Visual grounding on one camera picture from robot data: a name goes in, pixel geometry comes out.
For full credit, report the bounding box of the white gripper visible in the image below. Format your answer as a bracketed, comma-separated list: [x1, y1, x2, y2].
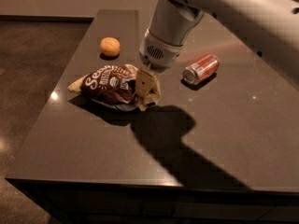
[135, 30, 182, 98]

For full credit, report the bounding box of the brown sea salt chip bag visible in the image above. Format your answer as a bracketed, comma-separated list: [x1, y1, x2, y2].
[67, 64, 161, 112]

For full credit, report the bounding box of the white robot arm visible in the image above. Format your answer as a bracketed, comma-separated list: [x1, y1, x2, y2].
[139, 0, 299, 88]

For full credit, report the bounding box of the orange fruit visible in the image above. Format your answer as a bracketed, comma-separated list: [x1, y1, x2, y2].
[100, 37, 121, 57]

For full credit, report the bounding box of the red soda can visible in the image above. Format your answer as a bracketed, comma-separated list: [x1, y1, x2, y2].
[182, 54, 220, 85]

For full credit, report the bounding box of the dark counter cabinet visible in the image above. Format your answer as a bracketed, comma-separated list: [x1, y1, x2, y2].
[7, 177, 299, 224]

